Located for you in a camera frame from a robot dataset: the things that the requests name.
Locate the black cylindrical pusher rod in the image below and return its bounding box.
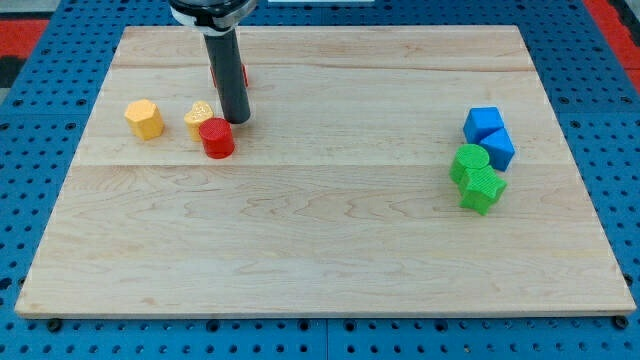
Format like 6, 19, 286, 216
204, 30, 251, 125

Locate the red cylinder block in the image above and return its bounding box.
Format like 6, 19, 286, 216
199, 117, 235, 159

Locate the red block behind rod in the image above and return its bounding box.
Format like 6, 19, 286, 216
210, 63, 249, 89

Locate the yellow hexagon block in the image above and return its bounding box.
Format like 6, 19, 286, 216
124, 99, 164, 141

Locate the wooden board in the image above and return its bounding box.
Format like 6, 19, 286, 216
15, 25, 636, 319

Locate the blue pegboard base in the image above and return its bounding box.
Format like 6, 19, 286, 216
1, 1, 639, 359

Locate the blue cube block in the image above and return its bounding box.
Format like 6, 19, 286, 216
463, 107, 504, 144

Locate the green cylinder block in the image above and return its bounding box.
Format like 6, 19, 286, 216
449, 144, 490, 184

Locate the blue triangular block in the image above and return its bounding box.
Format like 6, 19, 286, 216
479, 128, 515, 172

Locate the green star block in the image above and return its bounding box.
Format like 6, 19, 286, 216
458, 166, 507, 215

